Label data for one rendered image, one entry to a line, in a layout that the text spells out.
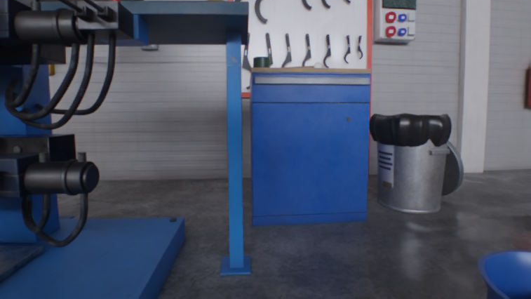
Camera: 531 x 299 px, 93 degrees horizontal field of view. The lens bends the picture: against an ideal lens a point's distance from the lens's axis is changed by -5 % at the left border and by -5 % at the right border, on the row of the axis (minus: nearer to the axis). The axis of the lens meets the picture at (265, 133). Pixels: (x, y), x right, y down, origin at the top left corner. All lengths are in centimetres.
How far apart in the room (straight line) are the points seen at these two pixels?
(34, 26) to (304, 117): 126
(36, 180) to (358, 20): 286
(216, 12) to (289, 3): 201
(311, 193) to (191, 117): 157
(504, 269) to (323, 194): 108
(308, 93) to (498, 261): 116
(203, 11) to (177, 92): 190
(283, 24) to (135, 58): 152
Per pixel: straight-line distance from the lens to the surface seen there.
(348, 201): 177
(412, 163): 199
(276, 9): 291
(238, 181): 114
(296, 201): 167
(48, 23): 103
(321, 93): 162
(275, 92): 157
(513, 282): 85
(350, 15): 308
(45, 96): 158
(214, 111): 276
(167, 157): 289
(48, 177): 103
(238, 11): 98
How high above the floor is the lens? 69
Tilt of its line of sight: 5 degrees down
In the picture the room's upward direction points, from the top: straight up
